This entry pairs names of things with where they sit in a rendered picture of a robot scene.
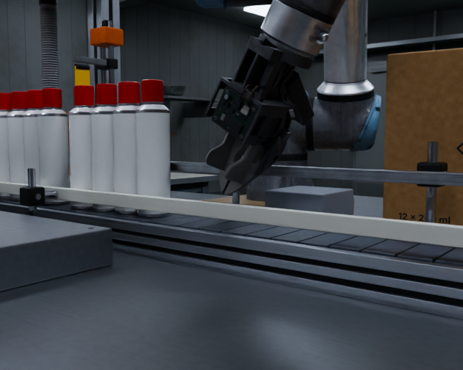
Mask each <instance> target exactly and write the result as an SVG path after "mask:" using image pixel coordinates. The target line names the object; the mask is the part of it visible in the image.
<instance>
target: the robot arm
mask: <svg viewBox="0 0 463 370"><path fill-rule="evenodd" d="M195 1H196V3H197V4H198V5H199V6H200V7H203V8H221V9H222V10H224V9H226V8H227V7H249V6H261V5H270V8H269V10H268V13H267V15H266V16H265V19H264V21H263V23H262V26H261V30H262V31H263V33H261V34H260V36H259V38H258V37H252V36H251V38H250V40H249V42H248V45H247V46H246V49H245V51H244V54H243V56H242V58H241V60H240V63H239V65H238V67H237V69H236V72H235V74H234V77H233V79H232V78H226V77H220V80H219V82H218V85H217V87H216V88H215V91H214V93H213V96H212V98H211V101H210V102H209V106H208V107H207V110H206V112H205V116H212V121H213V122H214V123H216V124H217V125H219V126H220V127H221V128H222V129H224V130H225V131H226V136H225V138H224V140H223V142H222V143H221V144H220V145H219V146H217V147H216V148H213V149H212V150H210V151H209V153H208V154H207V157H206V163H207V164H208V165H209V166H211V167H215V168H217V169H219V170H220V175H219V178H220V191H221V192H222V193H223V194H224V195H230V194H231V193H234V192H237V191H239V190H240V189H242V188H243V187H245V186H246V185H248V187H247V190H246V199H248V200H255V201H262V202H265V191H266V190H269V189H279V188H285V187H290V186H314V184H313V181H312V178H294V177H281V176H266V175H261V174H263V172H264V171H266V170H267V169H268V168H269V167H270V166H272V165H280V166H299V167H308V164H307V151H350V152H353V151H358V150H369V149H371V148H372V147H373V145H374V143H375V140H376V134H377V129H378V121H379V115H380V108H381V96H380V95H374V86H373V85H372V84H371V83H370V82H369V81H368V80H367V0H195ZM322 46H323V47H324V82H323V83H322V84H321V85H320V86H319V87H318V88H317V97H309V94H308V92H307V91H306V90H305V88H304V85H303V83H302V81H301V77H300V75H299V73H298V72H296V71H294V69H295V66H296V67H299V68H303V69H310V67H311V65H312V63H313V61H314V59H315V58H314V57H313V56H316V55H318V54H319V52H320V50H321V48H322ZM219 89H224V91H223V94H222V96H221V97H220V100H219V102H218V105H217V107H212V105H213V103H214V101H215V98H216V96H217V94H218V91H219ZM244 152H245V154H244V156H243V157H242V155H243V153H244ZM241 157H242V158H241Z"/></svg>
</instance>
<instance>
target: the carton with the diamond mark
mask: <svg viewBox="0 0 463 370"><path fill-rule="evenodd" d="M428 142H438V162H446V163H447V164H448V172H449V173H463V48H452V49H443V50H434V51H418V52H409V53H399V54H388V55H387V83H386V112H385V141H384V169H385V170H411V171H417V164H418V163H419V162H427V158H428ZM383 218H384V219H393V220H408V221H415V222H426V187H422V186H418V185H417V184H404V183H390V182H384V199H383ZM436 223H438V224H446V225H461V226H463V186H442V187H439V188H437V207H436Z"/></svg>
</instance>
